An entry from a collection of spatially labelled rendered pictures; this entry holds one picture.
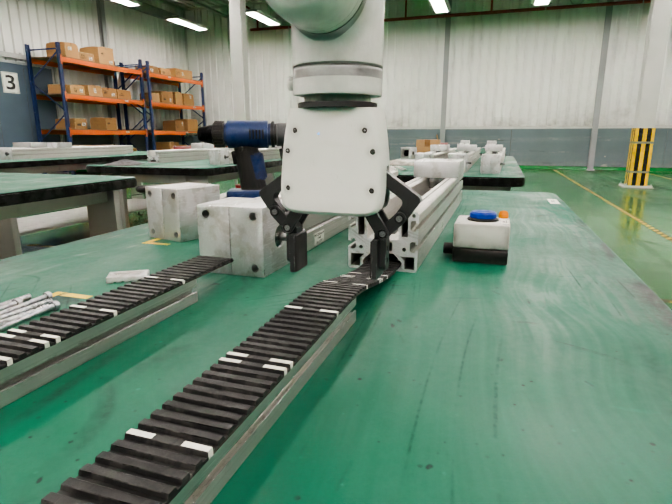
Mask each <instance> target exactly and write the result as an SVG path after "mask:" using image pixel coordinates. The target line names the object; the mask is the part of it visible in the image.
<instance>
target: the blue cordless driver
mask: <svg viewBox="0 0 672 504"><path fill-rule="evenodd" d="M186 136H198V140H199V141H201V142H205V143H209V144H213V145H214V146H215V147H216V148H225V147H226V146H228V148H234V151H232V152H231V154H232V159H233V164H234V165H236V164H237V168H238V174H239V179H240V185H241V188H232V189H230V190H228V191H227V193H226V196H225V197H224V198H229V197H241V198H256V197H260V195H259V192H260V190H261V189H263V188H264V187H265V186H267V185H266V181H265V179H266V178H267V172H266V166H265V161H264V156H263V153H261V152H259V149H258V148H269V146H271V145H272V148H275V145H277V142H278V136H277V124H275V122H274V121H271V123H268V120H227V122H226V123H225V122H224V121H214V123H213V124H211V125H207V126H204V127H200V128H198V131H197V133H186ZM224 198H222V199H224Z"/></svg>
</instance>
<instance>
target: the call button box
mask: <svg viewBox="0 0 672 504"><path fill-rule="evenodd" d="M509 239H510V219H509V218H507V219H502V218H498V217H497V218H495V219H476V218H471V217H470V216H468V215H460V216H459V217H458V218H457V220H456V222H455V224H454V234H453V243H452V242H445V243H444V245H443V253H448V254H452V261H456V262H469V263H482V264H495V265H507V262H508V249H509Z"/></svg>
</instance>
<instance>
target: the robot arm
mask: <svg viewBox="0 0 672 504"><path fill-rule="evenodd" d="M266 2H267V3H268V5H269V6H270V7H271V8H272V10H273V11H274V12H275V13H276V14H278V15H279V16H280V17H282V18H283V19H285V20H286V21H287V22H289V23H290V24H291V29H292V68H293V76H292V77H288V78H287V88H288V90H289V91H293V95H294V96H297V97H302V98H304V102H299V103H298V108H290V109H289V113H288V118H287V124H286V130H285V138H284V146H283V159H282V174H281V175H280V176H278V177H277V178H276V179H274V180H273V181H272V182H271V183H269V184H268V185H267V186H265V187H264V188H263V189H261V190H260V192H259V195H260V197H261V199H262V200H263V202H264V203H265V205H266V206H267V208H269V210H270V214H271V216H272V217H273V218H274V219H275V220H276V221H277V222H278V223H279V225H280V226H281V229H282V231H283V232H284V233H286V242H287V260H288V261H289V262H290V271H291V272H297V271H298V270H300V269H301V268H303V267H304V266H306V265H307V231H306V229H303V223H304V221H305V220H306V218H307V216H308V215H309V214H319V215H336V216H357V217H364V216H365V218H366V219H367V221H368V223H369V225H370V226H371V228H372V230H373V232H374V239H373V240H372V241H371V242H370V279H372V280H377V279H378V278H379V277H380V276H381V275H382V274H383V270H387V269H388V266H389V240H390V235H391V234H392V233H394V232H395V231H396V230H397V229H398V228H399V227H400V226H401V225H402V224H404V223H405V222H406V221H407V220H408V218H409V217H410V216H411V214H412V213H413V212H414V211H415V209H416V208H417V207H418V206H419V204H420V203H421V201H422V197H421V196H420V195H419V194H418V193H417V192H415V191H414V190H413V189H411V188H410V187H409V186H408V185H406V184H405V183H404V182H402V181H401V180H400V179H398V178H397V177H396V176H395V175H393V174H392V173H391V172H390V160H389V146H388V134H387V126H386V119H385V114H384V109H383V108H379V107H377V103H375V102H371V99H375V98H380V97H382V83H383V46H384V5H385V0H266ZM390 191H391V192H392V193H394V194H395V195H396V196H397V197H399V198H400V199H401V200H402V206H401V207H400V209H399V210H398V211H397V212H396V214H395V215H393V216H392V217H391V218H390V219H388V217H387V215H386V213H385V212H384V210H383V208H385V207H386V206H387V205H388V203H389V199H390ZM280 192H281V197H282V203H281V200H280V199H279V193H280Z"/></svg>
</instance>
